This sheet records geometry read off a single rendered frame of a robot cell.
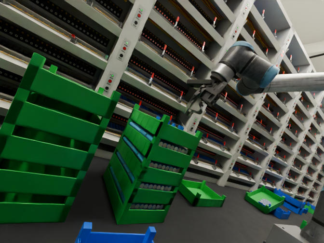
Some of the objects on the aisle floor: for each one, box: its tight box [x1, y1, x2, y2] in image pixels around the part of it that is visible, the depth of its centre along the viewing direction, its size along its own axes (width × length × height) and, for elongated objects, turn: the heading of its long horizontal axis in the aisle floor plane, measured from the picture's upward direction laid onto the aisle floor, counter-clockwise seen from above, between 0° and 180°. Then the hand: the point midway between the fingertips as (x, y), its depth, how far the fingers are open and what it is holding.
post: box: [96, 0, 155, 119], centre depth 92 cm, size 20×9×181 cm, turn 122°
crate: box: [244, 185, 285, 214], centre depth 144 cm, size 30×20×8 cm
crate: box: [103, 162, 171, 225], centre depth 67 cm, size 30×20×8 cm
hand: (186, 111), depth 69 cm, fingers open, 3 cm apart
